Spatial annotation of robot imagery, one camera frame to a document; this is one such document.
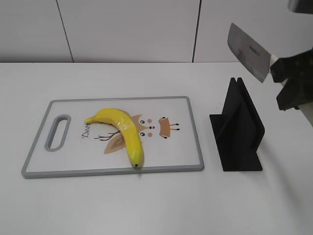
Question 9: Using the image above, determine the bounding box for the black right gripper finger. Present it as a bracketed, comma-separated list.
[269, 49, 313, 82]

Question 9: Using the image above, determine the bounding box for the yellow plastic banana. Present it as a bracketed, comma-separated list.
[85, 108, 144, 168]

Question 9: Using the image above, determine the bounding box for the white cutting board grey rim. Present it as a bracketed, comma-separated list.
[21, 96, 204, 179]

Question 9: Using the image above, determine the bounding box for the black knife stand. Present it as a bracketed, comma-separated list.
[209, 77, 265, 171]

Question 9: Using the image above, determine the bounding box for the cleaver knife white handle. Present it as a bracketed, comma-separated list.
[227, 23, 313, 124]

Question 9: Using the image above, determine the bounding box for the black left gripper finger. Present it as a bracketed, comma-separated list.
[276, 73, 313, 111]

